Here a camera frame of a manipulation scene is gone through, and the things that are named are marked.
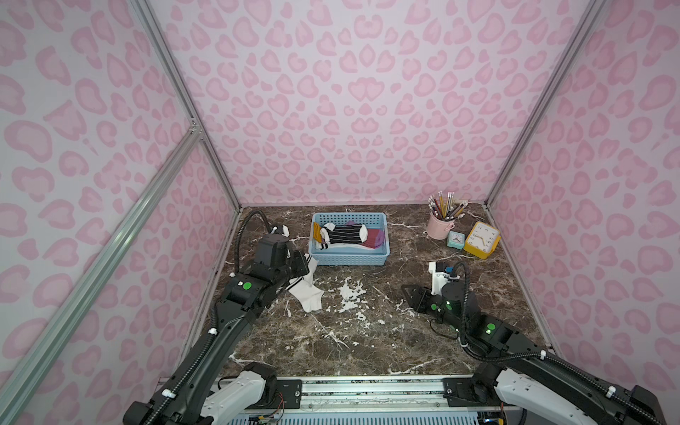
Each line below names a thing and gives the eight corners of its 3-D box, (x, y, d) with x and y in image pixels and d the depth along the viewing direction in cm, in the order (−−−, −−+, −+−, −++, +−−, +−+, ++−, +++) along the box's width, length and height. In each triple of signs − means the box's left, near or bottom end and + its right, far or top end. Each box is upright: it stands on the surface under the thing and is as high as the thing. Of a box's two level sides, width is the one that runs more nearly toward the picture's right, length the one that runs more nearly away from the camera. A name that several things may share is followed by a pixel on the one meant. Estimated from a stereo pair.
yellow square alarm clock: (460, 248, 107) (463, 243, 104) (474, 225, 115) (477, 219, 112) (488, 263, 103) (492, 257, 100) (500, 237, 111) (504, 231, 108)
